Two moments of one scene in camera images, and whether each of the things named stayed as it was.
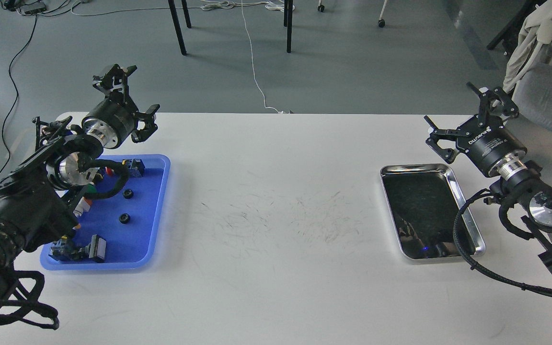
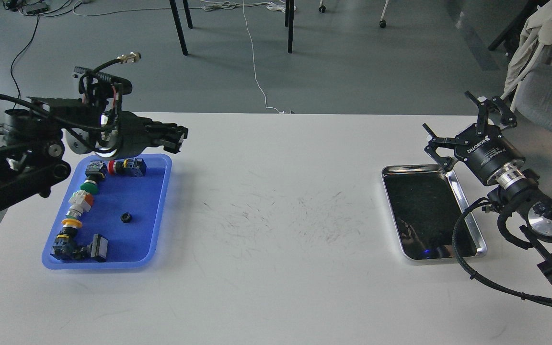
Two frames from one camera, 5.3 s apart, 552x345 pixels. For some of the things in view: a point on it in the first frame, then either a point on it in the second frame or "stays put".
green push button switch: [90, 188] stays put
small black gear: [124, 218] stays put
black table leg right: [288, 22] stays put
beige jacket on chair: [538, 28] stays put
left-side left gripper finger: [115, 78] → [172, 131]
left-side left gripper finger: [148, 117] → [170, 146]
